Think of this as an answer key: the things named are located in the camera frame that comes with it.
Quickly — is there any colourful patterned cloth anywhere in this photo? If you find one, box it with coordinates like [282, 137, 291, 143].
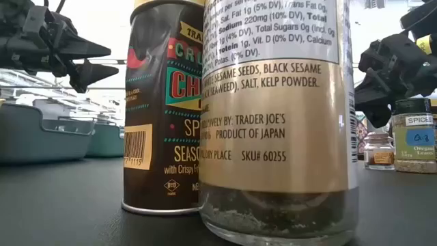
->
[354, 115, 369, 156]

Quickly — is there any yellow tape tag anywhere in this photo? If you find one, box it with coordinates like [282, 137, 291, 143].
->
[415, 33, 434, 55]

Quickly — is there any small cork-lid saffron jar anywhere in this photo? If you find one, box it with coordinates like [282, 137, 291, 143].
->
[363, 132, 396, 172]

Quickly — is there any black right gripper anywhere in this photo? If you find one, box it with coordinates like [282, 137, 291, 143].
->
[354, 33, 437, 130]

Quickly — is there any blue plastic bin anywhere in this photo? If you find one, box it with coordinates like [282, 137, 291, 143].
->
[0, 102, 97, 165]

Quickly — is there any gold-label furikake glass jar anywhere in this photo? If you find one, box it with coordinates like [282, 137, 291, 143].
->
[198, 0, 361, 246]

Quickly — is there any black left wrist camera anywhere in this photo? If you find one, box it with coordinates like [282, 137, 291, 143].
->
[22, 3, 71, 44]

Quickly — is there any yellow-lid chili crunch can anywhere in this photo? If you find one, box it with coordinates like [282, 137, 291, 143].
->
[121, 0, 206, 217]

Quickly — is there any teal plastic bin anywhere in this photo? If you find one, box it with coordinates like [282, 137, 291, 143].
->
[84, 119, 126, 159]

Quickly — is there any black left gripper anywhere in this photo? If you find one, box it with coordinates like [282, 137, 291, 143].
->
[0, 25, 120, 94]

